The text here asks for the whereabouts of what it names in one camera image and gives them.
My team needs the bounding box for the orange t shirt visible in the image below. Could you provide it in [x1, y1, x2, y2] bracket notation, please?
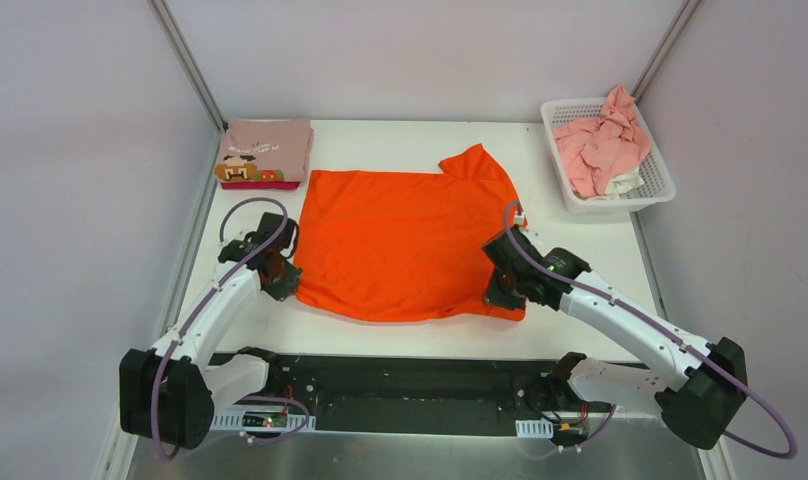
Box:
[294, 144, 525, 323]

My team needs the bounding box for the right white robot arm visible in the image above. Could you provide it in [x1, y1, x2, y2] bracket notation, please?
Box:
[482, 226, 748, 450]

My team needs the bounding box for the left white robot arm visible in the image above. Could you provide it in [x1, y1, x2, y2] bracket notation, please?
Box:
[119, 212, 302, 449]

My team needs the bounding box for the folded pink printed t shirt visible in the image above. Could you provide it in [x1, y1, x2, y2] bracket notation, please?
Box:
[213, 119, 314, 184]

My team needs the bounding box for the white cloth in basket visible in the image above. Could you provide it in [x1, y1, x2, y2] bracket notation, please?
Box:
[603, 167, 645, 199]

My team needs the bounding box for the crumpled pink t shirt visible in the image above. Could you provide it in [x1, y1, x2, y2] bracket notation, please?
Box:
[554, 85, 651, 199]

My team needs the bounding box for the white plastic basket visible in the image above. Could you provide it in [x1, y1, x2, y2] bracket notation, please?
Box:
[540, 97, 676, 215]

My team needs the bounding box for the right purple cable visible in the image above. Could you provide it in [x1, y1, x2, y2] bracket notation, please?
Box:
[504, 200, 799, 461]

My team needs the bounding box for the black base frame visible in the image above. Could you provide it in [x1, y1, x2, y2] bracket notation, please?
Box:
[205, 351, 650, 439]

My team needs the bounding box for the aluminium frame rail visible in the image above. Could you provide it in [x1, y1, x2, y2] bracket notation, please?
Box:
[146, 0, 228, 132]

